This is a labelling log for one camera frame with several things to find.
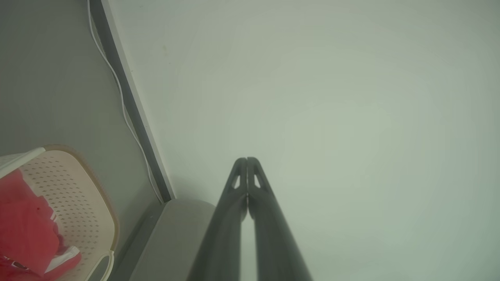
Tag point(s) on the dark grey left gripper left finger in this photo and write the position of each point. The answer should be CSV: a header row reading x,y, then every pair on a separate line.
x,y
222,234

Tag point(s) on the red garment with white trim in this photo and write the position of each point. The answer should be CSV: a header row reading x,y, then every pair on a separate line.
x,y
23,230

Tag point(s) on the grey fabric sofa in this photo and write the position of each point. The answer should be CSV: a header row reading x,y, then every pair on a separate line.
x,y
175,242

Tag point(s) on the black baseboard strip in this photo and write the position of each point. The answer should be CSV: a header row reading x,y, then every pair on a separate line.
x,y
133,105

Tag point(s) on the cream perforated laundry basket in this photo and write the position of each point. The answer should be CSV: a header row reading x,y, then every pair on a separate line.
x,y
82,203

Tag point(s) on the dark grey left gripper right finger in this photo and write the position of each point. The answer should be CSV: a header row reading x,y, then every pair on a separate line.
x,y
273,242

